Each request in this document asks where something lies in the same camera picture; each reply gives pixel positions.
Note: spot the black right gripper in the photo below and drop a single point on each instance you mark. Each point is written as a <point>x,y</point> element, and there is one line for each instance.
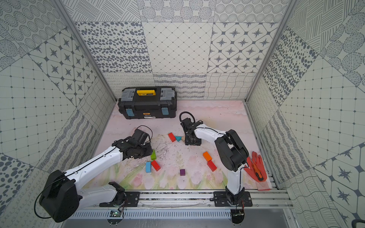
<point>187,142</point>

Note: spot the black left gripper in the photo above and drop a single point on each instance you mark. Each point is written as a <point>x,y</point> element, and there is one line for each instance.
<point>141,151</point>

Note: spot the red block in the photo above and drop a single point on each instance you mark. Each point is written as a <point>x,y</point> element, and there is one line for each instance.
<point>211,165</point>
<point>155,165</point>
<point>172,137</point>

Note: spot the orange block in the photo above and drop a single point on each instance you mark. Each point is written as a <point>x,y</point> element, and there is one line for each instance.
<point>207,156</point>

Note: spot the green block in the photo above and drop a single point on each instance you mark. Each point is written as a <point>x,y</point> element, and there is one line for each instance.
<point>153,155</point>

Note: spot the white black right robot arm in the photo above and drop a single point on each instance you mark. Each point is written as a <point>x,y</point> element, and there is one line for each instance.
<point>231,150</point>

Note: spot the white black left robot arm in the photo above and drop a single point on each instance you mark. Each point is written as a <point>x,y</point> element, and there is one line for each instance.
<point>64,192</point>

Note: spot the teal triangle block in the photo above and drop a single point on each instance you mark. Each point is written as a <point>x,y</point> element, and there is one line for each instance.
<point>178,138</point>

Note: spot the light blue block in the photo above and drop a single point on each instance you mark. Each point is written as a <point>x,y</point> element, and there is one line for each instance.
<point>148,167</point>

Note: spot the purple cube block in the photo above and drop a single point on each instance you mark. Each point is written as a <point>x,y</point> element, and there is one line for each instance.
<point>182,172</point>

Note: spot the black plastic toolbox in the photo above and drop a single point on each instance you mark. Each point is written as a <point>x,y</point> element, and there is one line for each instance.
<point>148,102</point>

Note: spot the red work glove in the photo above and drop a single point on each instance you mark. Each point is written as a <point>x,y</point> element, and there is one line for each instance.
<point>258,159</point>

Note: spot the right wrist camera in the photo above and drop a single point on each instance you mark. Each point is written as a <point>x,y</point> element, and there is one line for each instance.
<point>187,125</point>

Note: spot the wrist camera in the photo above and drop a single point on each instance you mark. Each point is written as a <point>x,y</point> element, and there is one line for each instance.
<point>187,125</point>
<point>139,136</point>

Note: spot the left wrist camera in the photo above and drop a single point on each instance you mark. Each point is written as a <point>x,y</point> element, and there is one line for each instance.
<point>139,136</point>

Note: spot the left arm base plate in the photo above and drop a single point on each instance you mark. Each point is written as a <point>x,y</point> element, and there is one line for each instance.
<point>126,199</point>

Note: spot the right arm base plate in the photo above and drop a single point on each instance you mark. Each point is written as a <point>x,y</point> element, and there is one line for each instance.
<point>226,199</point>

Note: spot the aluminium rail frame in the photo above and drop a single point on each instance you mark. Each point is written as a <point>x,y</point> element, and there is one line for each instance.
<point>202,199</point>

